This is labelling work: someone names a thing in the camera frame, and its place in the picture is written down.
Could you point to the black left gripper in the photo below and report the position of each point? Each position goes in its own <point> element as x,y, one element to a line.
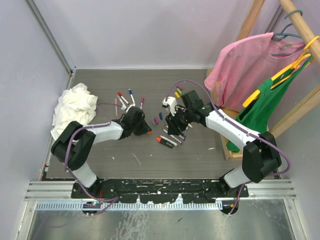
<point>144,128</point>

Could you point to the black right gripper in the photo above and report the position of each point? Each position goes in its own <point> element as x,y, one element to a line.
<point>173,124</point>

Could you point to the orange capped black highlighter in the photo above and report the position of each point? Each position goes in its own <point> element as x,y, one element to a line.
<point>165,142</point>

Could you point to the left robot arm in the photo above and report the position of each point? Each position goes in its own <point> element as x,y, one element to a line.
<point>74,144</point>

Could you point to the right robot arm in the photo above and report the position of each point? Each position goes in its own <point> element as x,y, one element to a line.
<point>259,156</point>

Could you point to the pink barcode labelled pen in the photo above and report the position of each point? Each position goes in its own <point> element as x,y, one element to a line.
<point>116,106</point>

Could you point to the blue capped white marker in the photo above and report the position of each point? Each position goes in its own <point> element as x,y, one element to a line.
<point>132,97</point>

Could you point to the red capped white marker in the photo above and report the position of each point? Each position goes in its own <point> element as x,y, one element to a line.
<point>122,97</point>

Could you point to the white crumpled cloth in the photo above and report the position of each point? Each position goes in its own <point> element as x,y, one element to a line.
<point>75,104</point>

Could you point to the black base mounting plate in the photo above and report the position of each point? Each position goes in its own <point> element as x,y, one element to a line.
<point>160,191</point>

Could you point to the green tank top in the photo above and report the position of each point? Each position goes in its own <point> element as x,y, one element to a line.
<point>257,114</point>

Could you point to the pink t-shirt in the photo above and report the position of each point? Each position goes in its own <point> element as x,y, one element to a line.
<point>244,65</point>

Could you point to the yellow clothes hanger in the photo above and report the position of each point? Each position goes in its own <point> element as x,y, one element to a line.
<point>286,72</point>

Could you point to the grey-blue clothes hanger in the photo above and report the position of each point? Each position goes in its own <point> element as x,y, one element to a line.
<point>283,34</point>

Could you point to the wooden hanging rod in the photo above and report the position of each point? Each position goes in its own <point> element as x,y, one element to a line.
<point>309,38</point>

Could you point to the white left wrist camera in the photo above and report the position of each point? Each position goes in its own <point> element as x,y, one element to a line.
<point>126,109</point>

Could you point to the white slotted cable duct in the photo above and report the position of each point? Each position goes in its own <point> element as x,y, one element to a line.
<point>80,205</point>

